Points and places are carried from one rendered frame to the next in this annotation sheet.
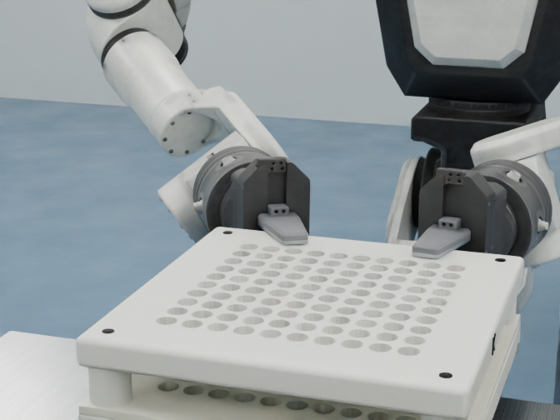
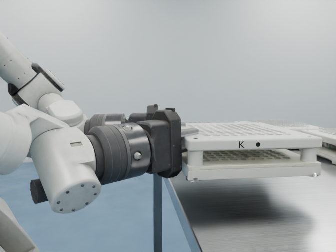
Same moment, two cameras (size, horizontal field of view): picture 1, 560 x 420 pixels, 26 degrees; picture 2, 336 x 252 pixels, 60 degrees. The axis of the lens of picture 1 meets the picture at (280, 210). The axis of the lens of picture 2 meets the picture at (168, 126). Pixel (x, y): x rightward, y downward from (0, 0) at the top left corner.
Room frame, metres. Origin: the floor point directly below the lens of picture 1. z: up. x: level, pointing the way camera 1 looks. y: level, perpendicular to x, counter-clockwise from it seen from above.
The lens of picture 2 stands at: (1.17, 0.47, 1.05)
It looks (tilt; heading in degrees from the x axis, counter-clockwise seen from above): 7 degrees down; 244
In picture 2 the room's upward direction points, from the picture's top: straight up
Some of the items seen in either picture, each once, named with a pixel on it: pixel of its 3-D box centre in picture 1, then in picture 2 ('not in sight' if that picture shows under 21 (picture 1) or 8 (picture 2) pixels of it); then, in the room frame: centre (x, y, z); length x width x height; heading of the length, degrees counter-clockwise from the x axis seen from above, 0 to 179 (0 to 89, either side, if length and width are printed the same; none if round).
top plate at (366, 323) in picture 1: (319, 306); (233, 133); (0.77, -0.03, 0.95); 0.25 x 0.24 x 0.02; 72
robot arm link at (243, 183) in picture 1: (257, 216); (145, 147); (0.99, 0.02, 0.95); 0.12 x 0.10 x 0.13; 14
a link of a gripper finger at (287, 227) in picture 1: (286, 223); (183, 130); (0.91, 0.00, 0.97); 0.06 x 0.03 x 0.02; 14
